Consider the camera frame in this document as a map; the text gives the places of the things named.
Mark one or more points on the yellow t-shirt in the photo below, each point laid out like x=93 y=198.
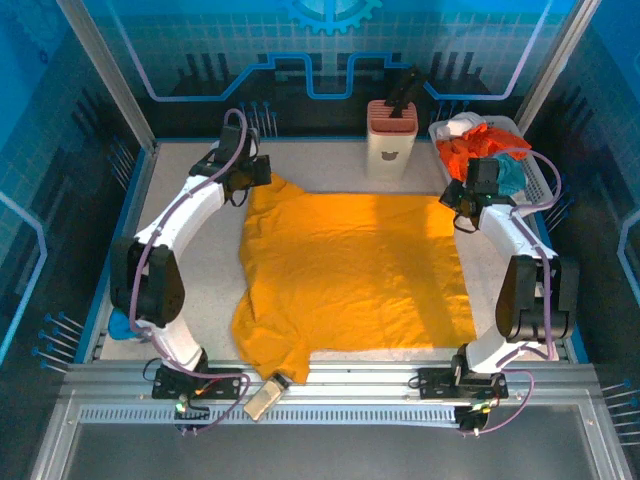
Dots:
x=350 y=270

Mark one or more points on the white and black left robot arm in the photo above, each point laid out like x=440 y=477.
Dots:
x=195 y=210

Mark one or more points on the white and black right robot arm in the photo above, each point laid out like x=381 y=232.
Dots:
x=505 y=235

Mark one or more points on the teal t-shirt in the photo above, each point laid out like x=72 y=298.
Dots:
x=512 y=175

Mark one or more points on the orange t-shirt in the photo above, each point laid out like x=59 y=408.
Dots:
x=475 y=145

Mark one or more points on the white plastic laundry basket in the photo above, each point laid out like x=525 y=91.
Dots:
x=537 y=180

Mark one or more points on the white t-shirt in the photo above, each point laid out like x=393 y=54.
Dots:
x=462 y=126

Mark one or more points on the white knife block pink top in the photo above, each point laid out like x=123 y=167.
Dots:
x=390 y=150

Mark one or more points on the blue and green lidded container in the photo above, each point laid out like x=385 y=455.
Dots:
x=121 y=327

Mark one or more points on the clear spice bottle black cap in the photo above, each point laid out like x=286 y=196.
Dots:
x=265 y=397

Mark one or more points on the aluminium frame post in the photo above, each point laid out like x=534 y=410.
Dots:
x=555 y=65
x=107 y=75

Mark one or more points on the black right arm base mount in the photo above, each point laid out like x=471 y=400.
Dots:
x=435 y=384

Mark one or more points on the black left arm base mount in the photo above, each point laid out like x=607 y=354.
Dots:
x=225 y=384

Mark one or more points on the aluminium frame rail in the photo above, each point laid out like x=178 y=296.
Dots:
x=350 y=382

